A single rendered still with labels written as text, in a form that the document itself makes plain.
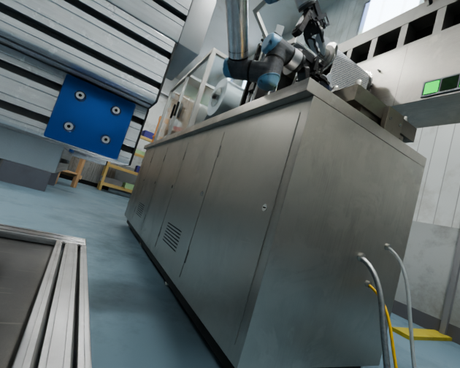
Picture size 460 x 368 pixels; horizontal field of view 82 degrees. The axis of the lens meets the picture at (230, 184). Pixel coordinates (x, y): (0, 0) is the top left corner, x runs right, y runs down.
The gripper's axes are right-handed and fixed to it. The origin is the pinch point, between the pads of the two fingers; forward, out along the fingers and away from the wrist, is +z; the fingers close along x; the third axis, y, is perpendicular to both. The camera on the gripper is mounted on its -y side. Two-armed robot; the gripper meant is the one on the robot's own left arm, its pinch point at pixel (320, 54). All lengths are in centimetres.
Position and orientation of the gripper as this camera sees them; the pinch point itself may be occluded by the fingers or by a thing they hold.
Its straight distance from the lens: 133.3
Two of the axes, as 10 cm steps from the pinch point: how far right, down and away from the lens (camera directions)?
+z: 4.5, 8.4, 2.9
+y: 7.6, -5.4, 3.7
